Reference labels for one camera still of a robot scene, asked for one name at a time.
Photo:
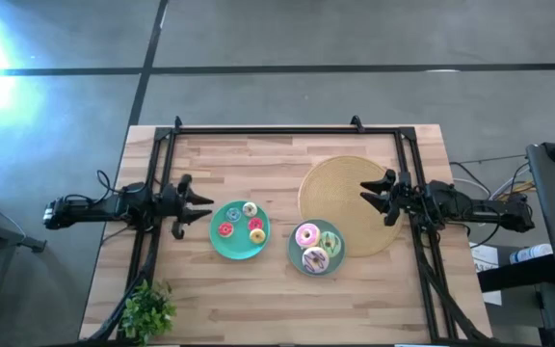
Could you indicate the black shelf bar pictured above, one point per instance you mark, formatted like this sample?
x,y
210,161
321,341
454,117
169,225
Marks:
x,y
518,279

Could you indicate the bright teal round plate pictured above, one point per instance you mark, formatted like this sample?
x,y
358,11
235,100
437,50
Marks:
x,y
239,248

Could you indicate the large pink iced donut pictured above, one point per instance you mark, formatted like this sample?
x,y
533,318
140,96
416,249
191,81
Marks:
x,y
300,239

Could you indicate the small blue iced donut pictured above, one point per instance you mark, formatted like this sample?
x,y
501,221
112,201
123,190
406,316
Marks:
x,y
229,216

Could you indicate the black frame clamp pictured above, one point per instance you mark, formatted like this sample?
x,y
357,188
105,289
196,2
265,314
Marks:
x,y
178,123
356,124

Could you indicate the white paper sheet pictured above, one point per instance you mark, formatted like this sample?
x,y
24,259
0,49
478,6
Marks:
x,y
484,260

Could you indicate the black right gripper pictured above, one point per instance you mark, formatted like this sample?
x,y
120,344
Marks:
x,y
407,200

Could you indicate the green potted plant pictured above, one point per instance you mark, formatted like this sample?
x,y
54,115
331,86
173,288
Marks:
x,y
142,308

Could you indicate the large mint green iced donut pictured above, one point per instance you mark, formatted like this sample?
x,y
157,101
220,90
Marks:
x,y
336,248

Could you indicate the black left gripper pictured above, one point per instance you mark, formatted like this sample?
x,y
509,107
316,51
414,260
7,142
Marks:
x,y
171,205

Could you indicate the white bottle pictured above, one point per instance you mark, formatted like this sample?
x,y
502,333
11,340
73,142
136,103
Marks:
x,y
530,253

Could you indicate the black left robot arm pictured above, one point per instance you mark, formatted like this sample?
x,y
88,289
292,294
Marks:
x,y
89,209

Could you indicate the large white chocolate-drizzled donut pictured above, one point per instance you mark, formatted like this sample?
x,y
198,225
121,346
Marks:
x,y
323,266

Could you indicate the round woven tan placemat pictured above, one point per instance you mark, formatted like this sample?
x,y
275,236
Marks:
x,y
335,202

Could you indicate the black metal table frame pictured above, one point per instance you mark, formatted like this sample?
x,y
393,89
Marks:
x,y
282,130

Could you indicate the dull grey-blue round plate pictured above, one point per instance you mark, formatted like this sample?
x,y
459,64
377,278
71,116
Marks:
x,y
293,253

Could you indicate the small orange-yellow iced donut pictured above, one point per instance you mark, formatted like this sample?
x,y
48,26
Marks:
x,y
245,207
253,238

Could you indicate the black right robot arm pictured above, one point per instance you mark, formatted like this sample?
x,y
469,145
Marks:
x,y
489,212

